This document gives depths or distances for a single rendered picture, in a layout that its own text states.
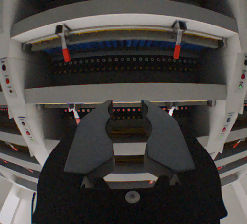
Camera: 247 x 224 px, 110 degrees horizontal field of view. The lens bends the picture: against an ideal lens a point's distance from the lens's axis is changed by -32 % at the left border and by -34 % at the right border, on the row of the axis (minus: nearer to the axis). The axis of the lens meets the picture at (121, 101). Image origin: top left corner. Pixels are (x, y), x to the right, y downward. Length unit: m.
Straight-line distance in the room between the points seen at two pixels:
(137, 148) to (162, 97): 0.19
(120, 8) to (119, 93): 0.19
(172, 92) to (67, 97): 0.26
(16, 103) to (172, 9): 0.50
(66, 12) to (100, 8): 0.08
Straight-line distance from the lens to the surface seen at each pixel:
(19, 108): 0.46
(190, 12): 0.32
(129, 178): 0.59
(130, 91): 0.30
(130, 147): 0.42
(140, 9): 0.28
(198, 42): 0.39
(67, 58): 0.33
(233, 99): 0.46
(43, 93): 0.38
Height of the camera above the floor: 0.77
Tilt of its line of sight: 28 degrees up
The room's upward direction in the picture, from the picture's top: 178 degrees clockwise
